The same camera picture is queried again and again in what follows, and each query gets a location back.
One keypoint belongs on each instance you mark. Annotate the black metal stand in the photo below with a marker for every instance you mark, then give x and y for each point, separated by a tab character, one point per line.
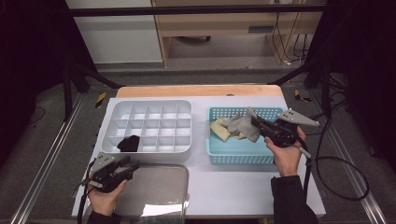
325	90
67	93

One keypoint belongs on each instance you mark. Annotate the yellow and black tape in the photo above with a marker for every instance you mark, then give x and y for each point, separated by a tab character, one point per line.
301	96
100	99

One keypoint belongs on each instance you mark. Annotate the black sock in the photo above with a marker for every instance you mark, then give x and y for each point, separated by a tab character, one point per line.
126	146
133	140

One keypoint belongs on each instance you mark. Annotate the black horizontal bar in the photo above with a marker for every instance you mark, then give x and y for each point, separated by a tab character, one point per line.
186	10

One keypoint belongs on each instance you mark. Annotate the person's right hand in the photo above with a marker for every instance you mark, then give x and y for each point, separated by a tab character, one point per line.
289	161

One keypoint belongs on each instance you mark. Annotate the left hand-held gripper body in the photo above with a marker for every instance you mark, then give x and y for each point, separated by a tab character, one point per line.
106	179

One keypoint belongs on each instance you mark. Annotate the white divided storage box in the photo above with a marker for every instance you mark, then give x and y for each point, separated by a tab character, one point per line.
146	157

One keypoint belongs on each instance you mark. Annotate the person's left hand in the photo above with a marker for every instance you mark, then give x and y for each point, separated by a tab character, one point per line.
104	202

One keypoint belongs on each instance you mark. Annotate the black curtain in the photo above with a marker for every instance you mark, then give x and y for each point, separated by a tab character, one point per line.
367	62
31	62

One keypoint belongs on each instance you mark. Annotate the light blue plastic basket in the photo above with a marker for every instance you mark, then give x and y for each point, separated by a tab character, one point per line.
236	149

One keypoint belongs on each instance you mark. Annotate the translucent grey box lid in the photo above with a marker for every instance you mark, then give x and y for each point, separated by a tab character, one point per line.
155	186

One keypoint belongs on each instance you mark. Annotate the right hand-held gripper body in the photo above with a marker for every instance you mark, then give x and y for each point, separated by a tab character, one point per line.
285	135

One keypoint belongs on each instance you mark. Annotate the white cabinet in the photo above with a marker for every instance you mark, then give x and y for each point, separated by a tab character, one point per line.
118	40

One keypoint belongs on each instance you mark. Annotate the aluminium floor rail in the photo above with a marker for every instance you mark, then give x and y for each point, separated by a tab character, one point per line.
351	174
46	161

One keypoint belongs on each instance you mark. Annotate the light wooden desk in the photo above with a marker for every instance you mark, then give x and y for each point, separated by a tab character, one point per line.
218	25

